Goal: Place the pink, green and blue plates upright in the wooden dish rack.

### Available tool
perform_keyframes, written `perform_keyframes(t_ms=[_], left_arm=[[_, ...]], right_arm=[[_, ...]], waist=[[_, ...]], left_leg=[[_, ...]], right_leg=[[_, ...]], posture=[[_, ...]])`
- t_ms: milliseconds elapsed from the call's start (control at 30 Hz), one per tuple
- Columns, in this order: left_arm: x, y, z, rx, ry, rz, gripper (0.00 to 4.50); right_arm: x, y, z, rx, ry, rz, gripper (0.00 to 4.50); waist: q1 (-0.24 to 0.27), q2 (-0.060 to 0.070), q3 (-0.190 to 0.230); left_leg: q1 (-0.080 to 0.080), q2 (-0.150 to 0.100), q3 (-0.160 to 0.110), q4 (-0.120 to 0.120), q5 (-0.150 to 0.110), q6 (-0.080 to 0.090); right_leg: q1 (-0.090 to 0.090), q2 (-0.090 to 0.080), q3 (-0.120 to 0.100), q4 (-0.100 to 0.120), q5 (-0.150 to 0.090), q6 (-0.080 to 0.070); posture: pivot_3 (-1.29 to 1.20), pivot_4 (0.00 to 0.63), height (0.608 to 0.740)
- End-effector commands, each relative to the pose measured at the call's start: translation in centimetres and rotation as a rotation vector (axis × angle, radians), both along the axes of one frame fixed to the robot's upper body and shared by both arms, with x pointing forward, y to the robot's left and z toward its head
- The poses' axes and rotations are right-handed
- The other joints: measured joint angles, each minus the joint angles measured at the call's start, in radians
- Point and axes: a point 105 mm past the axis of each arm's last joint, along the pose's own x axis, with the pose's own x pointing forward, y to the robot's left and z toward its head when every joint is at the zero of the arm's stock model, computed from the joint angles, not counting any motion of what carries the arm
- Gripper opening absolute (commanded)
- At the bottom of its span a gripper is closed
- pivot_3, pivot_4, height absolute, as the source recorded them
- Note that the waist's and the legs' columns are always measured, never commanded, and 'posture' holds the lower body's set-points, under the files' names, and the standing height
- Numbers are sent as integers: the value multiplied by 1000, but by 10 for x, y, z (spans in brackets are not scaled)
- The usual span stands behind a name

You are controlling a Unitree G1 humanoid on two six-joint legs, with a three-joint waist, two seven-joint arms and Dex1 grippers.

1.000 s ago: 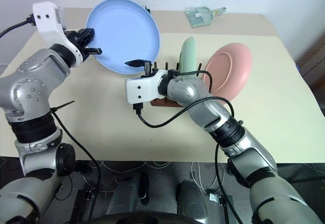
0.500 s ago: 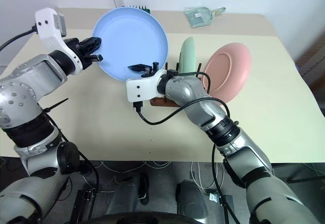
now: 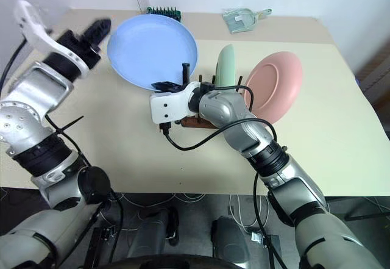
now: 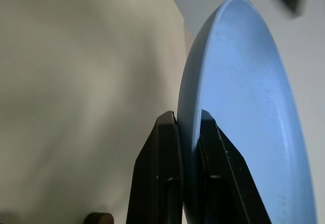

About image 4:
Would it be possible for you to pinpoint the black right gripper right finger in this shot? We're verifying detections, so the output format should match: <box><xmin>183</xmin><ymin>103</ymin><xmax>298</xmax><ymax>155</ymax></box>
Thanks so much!
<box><xmin>198</xmin><ymin>109</ymin><xmax>272</xmax><ymax>224</ymax></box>

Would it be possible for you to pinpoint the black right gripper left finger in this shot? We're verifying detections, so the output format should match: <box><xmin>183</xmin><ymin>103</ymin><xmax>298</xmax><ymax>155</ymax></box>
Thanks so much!
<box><xmin>126</xmin><ymin>110</ymin><xmax>184</xmax><ymax>224</ymax></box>

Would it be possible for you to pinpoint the blue plate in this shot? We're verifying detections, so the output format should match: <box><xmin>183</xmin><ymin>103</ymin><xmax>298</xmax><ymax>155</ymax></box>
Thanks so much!
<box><xmin>177</xmin><ymin>0</ymin><xmax>318</xmax><ymax>224</ymax></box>

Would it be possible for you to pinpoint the dark wooden dish rack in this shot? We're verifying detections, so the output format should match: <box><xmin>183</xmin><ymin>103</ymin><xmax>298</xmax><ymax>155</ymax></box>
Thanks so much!
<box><xmin>83</xmin><ymin>212</ymin><xmax>114</xmax><ymax>224</ymax></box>

